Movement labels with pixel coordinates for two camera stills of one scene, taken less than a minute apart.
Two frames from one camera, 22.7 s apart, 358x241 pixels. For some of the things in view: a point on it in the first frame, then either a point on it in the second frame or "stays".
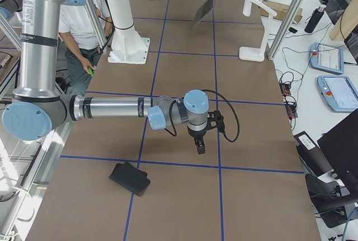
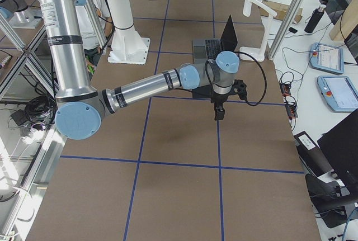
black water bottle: x=315 y=18 stays
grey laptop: x=208 y=6 to x=206 y=49
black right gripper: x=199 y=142 to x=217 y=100
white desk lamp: x=254 y=53 stays
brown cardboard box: x=281 y=10 stays
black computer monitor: x=339 y=145 stays
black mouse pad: x=130 y=178 to x=203 y=92
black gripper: x=215 y=119 to x=239 y=87
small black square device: x=292 y=29 stays
